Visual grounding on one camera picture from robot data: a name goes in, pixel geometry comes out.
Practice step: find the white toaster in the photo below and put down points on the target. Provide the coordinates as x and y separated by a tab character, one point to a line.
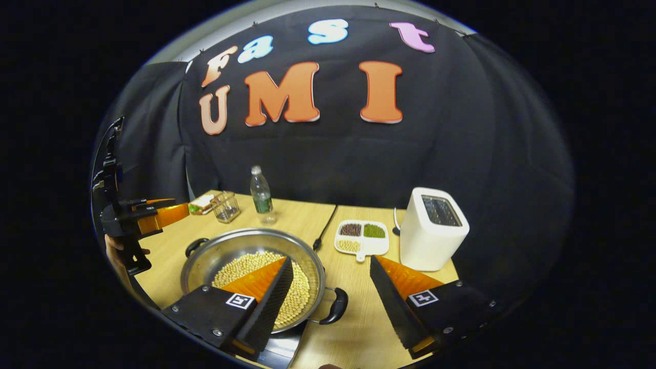
428	241

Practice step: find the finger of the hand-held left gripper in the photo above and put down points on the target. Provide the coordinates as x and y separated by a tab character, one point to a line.
169	215
154	202

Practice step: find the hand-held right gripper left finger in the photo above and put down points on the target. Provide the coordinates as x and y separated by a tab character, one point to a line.
271	307

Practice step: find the black induction cooktop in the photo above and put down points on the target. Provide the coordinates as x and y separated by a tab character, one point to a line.
282	349

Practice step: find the sandwich with lettuce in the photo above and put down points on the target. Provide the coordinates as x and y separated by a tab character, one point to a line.
201	205

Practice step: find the clear water bottle green label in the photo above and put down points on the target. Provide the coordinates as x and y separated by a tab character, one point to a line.
262	200

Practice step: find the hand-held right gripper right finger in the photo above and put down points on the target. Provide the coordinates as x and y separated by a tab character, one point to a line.
392	307

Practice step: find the pile of yellow soybeans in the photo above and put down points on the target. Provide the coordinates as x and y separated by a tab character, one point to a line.
246	264

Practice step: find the white divided dish of beans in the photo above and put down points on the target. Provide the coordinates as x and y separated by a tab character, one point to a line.
361	238

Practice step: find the black backdrop cloth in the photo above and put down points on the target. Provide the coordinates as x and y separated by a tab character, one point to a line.
435	154

